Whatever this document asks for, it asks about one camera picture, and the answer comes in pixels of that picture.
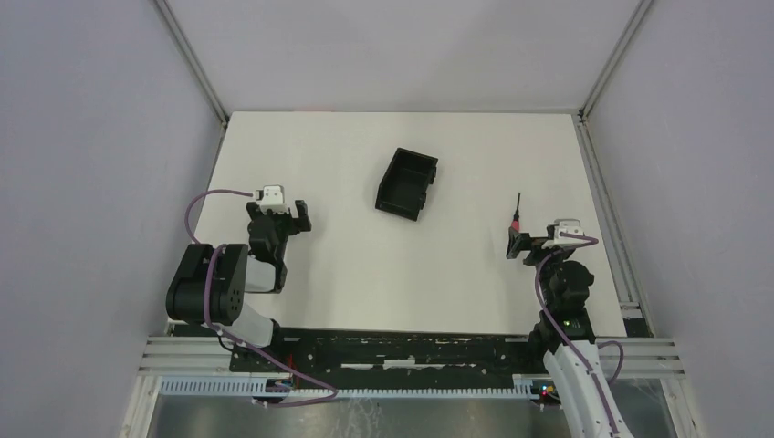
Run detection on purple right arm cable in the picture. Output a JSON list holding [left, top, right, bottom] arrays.
[[533, 232, 625, 436]]

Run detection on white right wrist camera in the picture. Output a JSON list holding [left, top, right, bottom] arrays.
[[542, 219, 585, 249]]

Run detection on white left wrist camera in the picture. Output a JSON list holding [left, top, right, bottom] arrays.
[[253, 185, 289, 214]]

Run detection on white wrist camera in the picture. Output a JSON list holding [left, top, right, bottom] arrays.
[[542, 219, 585, 249], [253, 185, 289, 214]]

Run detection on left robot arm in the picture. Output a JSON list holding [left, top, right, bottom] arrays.
[[165, 200, 312, 349]]

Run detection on white slotted cable duct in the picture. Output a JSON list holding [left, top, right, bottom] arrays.
[[158, 377, 546, 401]]

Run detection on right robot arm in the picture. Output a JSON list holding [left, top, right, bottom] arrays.
[[506, 219, 632, 437]]

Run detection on red handled screwdriver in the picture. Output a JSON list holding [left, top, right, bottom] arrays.
[[510, 193, 521, 233]]

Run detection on black plastic bin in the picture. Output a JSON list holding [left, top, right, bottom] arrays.
[[375, 148, 438, 222]]

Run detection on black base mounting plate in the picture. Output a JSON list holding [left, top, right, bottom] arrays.
[[267, 328, 561, 390]]

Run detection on aluminium frame rail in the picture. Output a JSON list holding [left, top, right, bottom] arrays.
[[140, 337, 685, 379]]

